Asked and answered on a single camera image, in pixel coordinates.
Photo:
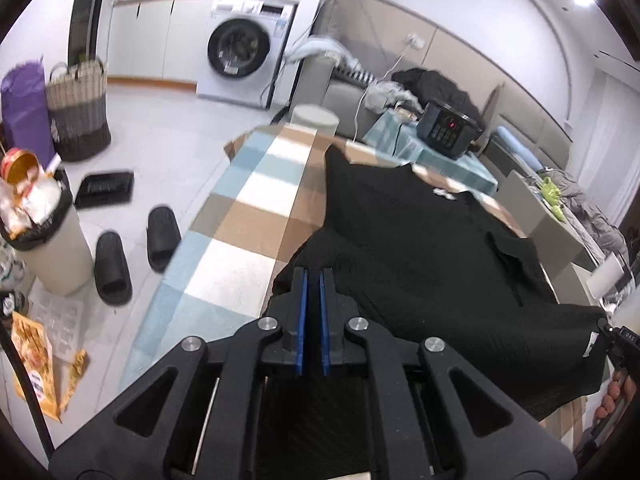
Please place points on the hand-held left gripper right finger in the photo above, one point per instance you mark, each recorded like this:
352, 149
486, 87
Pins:
325, 320

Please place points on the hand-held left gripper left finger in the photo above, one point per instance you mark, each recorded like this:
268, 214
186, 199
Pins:
300, 320

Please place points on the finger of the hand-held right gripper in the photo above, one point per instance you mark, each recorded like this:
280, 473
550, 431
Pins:
609, 337

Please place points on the black knit garment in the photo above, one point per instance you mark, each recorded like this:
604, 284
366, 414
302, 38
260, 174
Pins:
425, 260

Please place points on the person's right hand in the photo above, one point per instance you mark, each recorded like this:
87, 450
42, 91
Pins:
612, 397

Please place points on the white paper roll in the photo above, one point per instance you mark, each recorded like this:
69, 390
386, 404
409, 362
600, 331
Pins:
605, 276

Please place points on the checkered blanket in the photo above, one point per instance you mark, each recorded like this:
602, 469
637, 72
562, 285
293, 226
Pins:
240, 220

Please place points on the beige box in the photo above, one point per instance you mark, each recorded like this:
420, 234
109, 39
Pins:
542, 230

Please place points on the grey clothing pile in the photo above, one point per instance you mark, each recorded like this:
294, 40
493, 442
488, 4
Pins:
590, 210

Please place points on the green toy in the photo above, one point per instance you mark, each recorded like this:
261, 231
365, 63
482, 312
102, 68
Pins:
551, 192

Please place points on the black slipper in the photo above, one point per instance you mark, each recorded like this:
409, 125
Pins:
112, 270
162, 237

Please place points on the teal checkered cloth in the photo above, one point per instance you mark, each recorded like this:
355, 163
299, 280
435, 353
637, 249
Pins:
400, 145

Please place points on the white curtain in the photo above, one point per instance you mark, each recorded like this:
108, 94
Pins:
610, 135

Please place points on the white round stool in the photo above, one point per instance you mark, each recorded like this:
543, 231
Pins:
315, 117

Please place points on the light blue bolster pillow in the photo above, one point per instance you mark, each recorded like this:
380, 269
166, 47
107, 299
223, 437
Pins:
517, 150

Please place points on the grey sofa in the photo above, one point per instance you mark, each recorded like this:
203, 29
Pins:
340, 105

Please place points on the black keypad safe box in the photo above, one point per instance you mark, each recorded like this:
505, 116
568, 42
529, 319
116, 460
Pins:
445, 130

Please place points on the black ribbed tray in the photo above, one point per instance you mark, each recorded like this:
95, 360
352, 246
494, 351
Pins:
105, 189

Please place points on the clear plastic blister tray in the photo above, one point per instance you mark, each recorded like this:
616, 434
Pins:
60, 322

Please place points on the striped cloth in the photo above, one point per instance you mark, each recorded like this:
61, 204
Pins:
357, 76

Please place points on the black clothing pile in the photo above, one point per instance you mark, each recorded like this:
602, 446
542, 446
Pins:
435, 87

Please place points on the beige trash bin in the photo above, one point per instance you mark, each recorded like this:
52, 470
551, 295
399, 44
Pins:
50, 255

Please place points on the orange snack bag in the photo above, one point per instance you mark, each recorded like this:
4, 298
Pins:
35, 365

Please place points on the light blue cloth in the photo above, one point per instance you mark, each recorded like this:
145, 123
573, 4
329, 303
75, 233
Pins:
317, 47

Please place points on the white washing machine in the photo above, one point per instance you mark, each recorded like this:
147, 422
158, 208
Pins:
240, 50

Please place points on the woven laundry basket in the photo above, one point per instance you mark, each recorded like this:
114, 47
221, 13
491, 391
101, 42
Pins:
77, 110

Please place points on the gold round tin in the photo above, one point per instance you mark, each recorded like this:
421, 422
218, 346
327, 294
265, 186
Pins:
19, 165

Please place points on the white cabinet counter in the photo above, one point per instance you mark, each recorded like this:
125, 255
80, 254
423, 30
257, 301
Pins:
150, 35

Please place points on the purple bag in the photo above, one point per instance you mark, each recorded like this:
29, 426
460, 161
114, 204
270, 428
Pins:
25, 110

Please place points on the white wall socket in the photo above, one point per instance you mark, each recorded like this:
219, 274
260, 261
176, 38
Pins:
415, 41

